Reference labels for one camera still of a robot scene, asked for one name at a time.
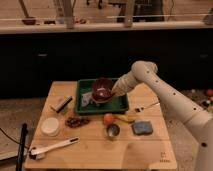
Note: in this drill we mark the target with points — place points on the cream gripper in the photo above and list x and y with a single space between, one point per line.
124 84

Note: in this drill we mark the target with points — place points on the white handled brush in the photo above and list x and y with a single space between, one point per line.
39 152

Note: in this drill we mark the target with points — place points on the orange and yellow toy fruit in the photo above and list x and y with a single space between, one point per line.
111 118

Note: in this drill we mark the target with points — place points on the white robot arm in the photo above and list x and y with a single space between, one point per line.
197 120

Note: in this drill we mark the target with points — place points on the red bowl on shelf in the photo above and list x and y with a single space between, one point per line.
29 21

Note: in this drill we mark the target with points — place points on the white round container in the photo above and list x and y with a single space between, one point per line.
50 126

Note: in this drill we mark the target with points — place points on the dark red bowl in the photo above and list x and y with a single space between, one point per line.
101 90

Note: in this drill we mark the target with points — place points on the brown pine cone cluster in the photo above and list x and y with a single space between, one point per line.
74 122

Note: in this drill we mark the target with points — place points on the green plastic tray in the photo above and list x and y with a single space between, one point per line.
115 105

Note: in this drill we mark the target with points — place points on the blue sponge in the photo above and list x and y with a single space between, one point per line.
142 128

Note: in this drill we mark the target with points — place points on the small metal cup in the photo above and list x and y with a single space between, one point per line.
113 131

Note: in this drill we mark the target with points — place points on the dark rectangular block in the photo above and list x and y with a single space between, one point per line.
60 105

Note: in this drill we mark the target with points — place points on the black stand pole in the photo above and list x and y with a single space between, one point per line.
22 147

